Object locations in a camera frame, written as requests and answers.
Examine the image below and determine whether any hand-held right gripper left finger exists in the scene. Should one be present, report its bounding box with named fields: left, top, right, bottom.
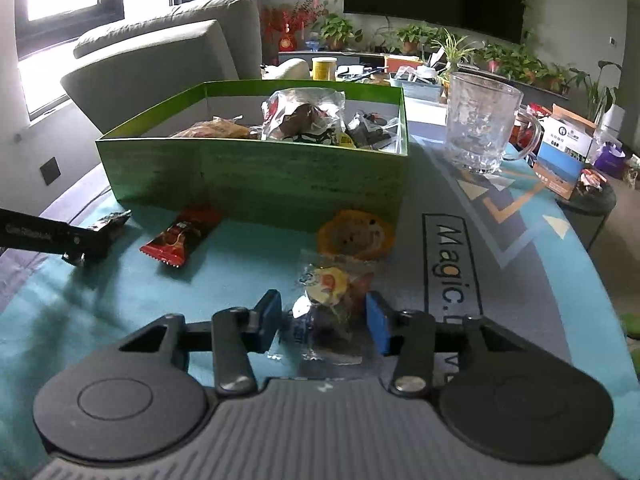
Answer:
left=119, top=289, right=284, bottom=397

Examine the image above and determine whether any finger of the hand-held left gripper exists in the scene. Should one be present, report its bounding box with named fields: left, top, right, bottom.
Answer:
left=0, top=207, right=112, bottom=267

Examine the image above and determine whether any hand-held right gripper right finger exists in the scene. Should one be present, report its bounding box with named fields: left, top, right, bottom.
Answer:
left=365, top=290, right=534, bottom=398

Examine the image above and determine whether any clear snack packet yellow label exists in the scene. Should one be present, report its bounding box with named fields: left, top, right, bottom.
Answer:
left=279, top=254, right=382, bottom=367

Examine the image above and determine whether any dark brown snack packet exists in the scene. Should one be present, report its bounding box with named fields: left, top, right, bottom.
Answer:
left=87, top=209, right=133, bottom=234

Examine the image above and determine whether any green cardboard box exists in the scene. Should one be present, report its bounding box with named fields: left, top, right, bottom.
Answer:
left=94, top=79, right=411, bottom=234

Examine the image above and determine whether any orange round snack packet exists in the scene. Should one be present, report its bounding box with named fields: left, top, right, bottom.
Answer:
left=316, top=209, right=397, bottom=262

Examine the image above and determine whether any red snack packet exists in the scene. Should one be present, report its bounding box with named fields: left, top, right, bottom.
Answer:
left=138, top=207, right=224, bottom=267

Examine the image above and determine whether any black snack packet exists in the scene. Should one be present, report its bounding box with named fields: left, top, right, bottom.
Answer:
left=344, top=109, right=399, bottom=153

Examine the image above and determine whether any tan snack packet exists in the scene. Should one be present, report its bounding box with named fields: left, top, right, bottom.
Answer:
left=169, top=116, right=254, bottom=141

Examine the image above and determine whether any clear packet dark snack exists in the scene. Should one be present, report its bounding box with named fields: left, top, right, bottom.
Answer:
left=260, top=86, right=347, bottom=146

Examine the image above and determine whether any clear glass mug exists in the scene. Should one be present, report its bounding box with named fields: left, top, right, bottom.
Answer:
left=443, top=71, right=544, bottom=177

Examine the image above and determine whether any grey sofa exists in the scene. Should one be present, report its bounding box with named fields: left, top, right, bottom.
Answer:
left=59, top=0, right=264, bottom=137

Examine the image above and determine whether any dark round side table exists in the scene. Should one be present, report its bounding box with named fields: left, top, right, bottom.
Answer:
left=554, top=175, right=619, bottom=257

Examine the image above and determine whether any blue grey tray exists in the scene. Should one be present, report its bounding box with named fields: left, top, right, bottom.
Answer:
left=386, top=72, right=444, bottom=102

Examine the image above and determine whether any white blue cardboard box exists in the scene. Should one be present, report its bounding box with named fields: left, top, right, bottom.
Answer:
left=530, top=103, right=599, bottom=197

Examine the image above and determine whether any yellow can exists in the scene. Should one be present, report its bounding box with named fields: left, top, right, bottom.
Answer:
left=310, top=56, right=337, bottom=81

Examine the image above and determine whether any orange box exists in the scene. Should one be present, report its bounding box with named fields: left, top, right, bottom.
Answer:
left=384, top=54, right=427, bottom=74

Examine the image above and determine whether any dark low television cabinet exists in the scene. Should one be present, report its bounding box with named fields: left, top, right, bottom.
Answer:
left=277, top=50, right=572, bottom=97

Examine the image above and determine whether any spider plant in vase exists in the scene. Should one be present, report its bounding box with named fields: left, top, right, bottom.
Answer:
left=431, top=29, right=482, bottom=87

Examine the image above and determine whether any purple gift bag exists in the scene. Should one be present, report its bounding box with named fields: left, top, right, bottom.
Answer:
left=592, top=141, right=627, bottom=173

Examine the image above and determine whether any red flower decoration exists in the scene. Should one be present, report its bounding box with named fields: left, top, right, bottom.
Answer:
left=259, top=0, right=327, bottom=54

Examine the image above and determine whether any row of potted plants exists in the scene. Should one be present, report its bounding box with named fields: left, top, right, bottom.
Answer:
left=315, top=10, right=571, bottom=96

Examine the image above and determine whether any white floor appliance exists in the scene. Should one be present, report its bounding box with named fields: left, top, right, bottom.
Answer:
left=596, top=104, right=627, bottom=137

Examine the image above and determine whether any tall leafy floor plant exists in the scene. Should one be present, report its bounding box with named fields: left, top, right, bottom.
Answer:
left=569, top=59, right=623, bottom=112

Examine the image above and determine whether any dark wall outlet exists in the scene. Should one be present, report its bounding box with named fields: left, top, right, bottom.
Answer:
left=38, top=156, right=62, bottom=186

